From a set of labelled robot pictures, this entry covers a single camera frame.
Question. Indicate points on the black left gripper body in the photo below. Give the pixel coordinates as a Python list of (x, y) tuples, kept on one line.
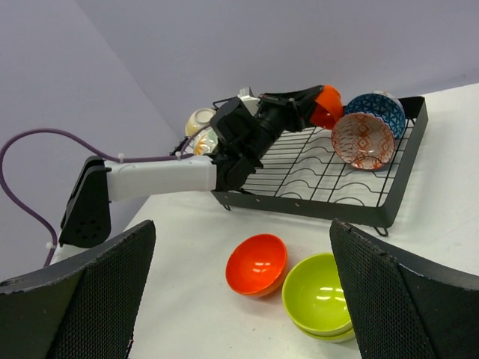
[(244, 138)]

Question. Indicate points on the lime green bowl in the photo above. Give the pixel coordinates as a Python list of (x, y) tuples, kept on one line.
[(313, 297), (339, 338)]

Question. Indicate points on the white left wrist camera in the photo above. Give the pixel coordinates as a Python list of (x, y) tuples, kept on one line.
[(250, 101)]

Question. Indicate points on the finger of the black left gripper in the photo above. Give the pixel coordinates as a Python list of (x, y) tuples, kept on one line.
[(305, 100)]

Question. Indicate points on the orange bowl front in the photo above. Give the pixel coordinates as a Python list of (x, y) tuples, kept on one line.
[(258, 266)]

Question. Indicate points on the white floral bowl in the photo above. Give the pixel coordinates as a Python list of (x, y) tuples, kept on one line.
[(205, 142)]

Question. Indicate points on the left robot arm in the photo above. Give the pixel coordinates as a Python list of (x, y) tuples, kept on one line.
[(87, 220)]

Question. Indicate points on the blue patterned bowl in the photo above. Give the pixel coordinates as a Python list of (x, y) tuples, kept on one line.
[(383, 105)]

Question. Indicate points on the lime green bowl front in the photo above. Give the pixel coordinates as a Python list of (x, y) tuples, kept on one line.
[(313, 297)]

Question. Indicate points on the orange bowl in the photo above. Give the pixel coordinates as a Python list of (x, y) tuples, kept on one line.
[(258, 266), (329, 108)]

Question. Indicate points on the red patterned bowl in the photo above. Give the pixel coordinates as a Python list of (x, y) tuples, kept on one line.
[(363, 141)]

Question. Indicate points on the yellow checkered white bowl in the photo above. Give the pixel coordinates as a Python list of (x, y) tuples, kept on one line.
[(198, 120)]

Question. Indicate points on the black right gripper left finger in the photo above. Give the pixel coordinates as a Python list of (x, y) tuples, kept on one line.
[(82, 307)]

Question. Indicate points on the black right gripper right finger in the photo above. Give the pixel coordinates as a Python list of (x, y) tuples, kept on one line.
[(403, 305)]

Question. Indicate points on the black wire dish rack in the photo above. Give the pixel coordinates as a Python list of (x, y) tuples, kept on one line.
[(302, 175)]

